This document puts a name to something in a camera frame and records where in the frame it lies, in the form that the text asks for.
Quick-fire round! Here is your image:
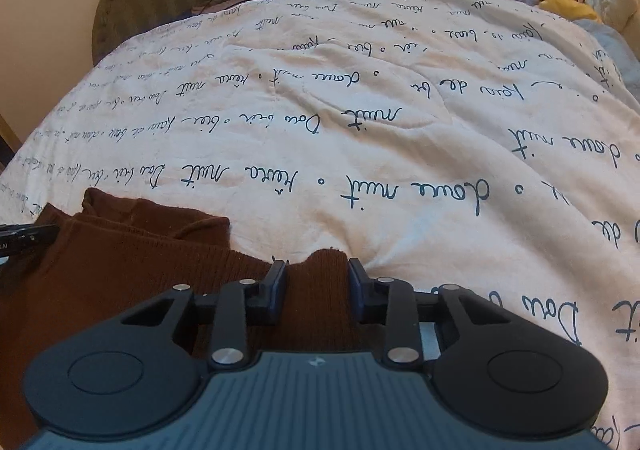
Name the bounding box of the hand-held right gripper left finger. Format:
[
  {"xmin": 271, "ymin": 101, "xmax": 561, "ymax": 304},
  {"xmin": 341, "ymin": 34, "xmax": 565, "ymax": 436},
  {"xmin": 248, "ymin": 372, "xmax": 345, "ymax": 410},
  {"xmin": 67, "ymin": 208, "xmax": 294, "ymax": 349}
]
[{"xmin": 117, "ymin": 259, "xmax": 289, "ymax": 372}]

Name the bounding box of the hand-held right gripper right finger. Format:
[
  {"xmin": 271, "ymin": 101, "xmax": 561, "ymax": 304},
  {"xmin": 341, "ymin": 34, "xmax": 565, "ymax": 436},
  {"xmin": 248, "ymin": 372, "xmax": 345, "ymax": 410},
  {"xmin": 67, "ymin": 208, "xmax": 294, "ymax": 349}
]
[{"xmin": 347, "ymin": 257, "xmax": 502, "ymax": 372}]

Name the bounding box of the brown knit sweater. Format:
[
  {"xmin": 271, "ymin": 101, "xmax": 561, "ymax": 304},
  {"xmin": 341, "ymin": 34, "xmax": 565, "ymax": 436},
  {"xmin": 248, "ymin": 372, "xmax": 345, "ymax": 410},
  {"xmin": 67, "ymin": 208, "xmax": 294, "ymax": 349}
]
[{"xmin": 0, "ymin": 187, "xmax": 363, "ymax": 450}]

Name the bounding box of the white script-printed blanket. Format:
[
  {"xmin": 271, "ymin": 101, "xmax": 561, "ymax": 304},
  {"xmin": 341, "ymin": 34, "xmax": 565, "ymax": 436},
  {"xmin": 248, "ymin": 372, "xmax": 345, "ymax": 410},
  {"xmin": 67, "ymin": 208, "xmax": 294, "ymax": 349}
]
[{"xmin": 0, "ymin": 0, "xmax": 640, "ymax": 450}]

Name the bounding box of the light blue cloth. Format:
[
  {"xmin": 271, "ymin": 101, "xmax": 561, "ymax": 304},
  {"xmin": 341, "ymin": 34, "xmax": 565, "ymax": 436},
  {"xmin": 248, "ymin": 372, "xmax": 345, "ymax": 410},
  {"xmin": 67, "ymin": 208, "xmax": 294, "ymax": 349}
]
[{"xmin": 571, "ymin": 18, "xmax": 640, "ymax": 107}]

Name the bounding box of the bright yellow cloth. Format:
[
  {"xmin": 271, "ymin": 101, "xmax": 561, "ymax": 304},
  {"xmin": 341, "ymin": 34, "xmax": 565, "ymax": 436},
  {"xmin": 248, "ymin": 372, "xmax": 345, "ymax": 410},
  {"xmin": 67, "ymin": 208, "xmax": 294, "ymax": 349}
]
[{"xmin": 539, "ymin": 0, "xmax": 602, "ymax": 24}]

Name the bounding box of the wooden bedside frame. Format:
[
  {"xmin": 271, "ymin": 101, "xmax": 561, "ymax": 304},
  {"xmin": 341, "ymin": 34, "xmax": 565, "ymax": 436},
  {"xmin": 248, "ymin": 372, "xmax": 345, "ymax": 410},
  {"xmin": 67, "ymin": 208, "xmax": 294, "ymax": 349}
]
[{"xmin": 0, "ymin": 114, "xmax": 22, "ymax": 168}]

